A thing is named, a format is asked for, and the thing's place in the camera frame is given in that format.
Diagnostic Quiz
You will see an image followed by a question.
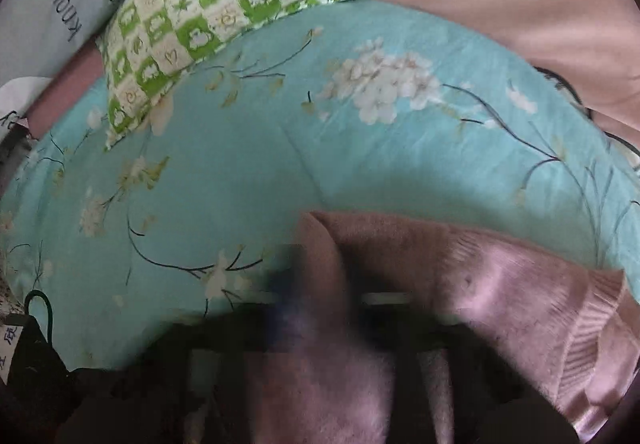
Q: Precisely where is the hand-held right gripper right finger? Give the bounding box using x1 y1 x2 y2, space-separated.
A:
350 291 506 444

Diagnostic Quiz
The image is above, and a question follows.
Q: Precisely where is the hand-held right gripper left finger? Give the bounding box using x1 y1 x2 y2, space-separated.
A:
145 243 310 444

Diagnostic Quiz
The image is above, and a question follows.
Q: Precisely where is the pink knit sweater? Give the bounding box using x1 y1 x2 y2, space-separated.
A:
244 210 633 444

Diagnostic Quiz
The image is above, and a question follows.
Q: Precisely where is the teal floral blanket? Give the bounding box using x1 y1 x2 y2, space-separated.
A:
0 0 640 371

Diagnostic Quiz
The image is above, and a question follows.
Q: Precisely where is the black bag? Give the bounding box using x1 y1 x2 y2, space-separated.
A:
6 289 103 407

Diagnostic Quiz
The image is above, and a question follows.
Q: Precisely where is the white printed cloth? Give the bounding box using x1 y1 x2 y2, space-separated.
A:
0 76 52 126

